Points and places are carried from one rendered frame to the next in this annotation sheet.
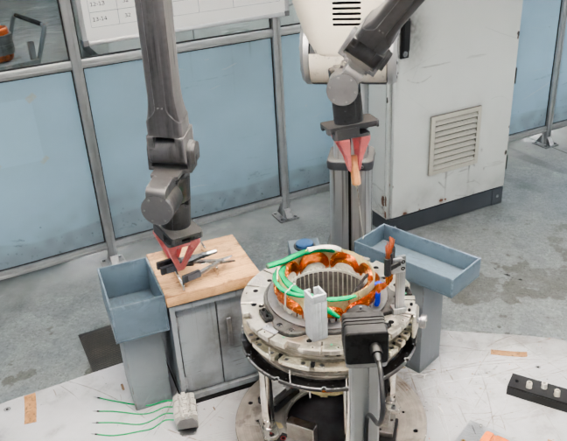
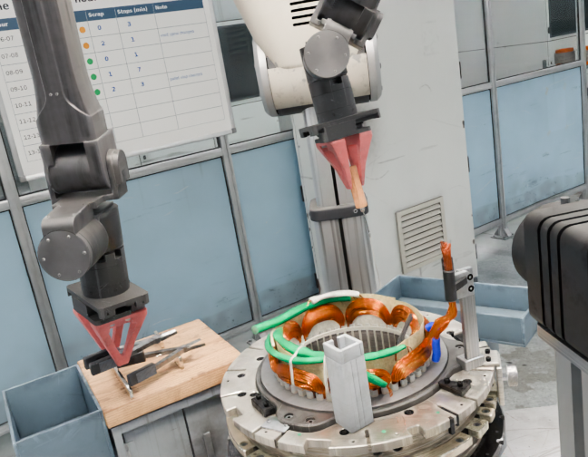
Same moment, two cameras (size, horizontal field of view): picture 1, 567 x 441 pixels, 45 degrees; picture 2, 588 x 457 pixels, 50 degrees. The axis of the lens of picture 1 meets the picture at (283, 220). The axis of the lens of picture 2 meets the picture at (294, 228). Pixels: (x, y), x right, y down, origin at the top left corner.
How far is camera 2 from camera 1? 0.53 m
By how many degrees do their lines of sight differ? 13
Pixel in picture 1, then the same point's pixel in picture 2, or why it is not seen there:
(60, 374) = not seen: outside the picture
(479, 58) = (432, 149)
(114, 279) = (31, 404)
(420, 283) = not seen: hidden behind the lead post
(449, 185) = not seen: hidden behind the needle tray
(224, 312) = (199, 425)
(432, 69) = (388, 164)
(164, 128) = (64, 127)
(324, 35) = (284, 41)
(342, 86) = (326, 48)
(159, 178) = (65, 208)
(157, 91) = (45, 64)
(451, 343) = (515, 426)
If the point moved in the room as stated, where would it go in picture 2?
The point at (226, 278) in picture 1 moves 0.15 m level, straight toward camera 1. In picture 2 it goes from (195, 372) to (208, 429)
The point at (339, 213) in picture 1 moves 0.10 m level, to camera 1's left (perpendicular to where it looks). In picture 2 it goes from (336, 279) to (284, 289)
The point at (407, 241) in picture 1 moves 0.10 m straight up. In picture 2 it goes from (435, 291) to (428, 235)
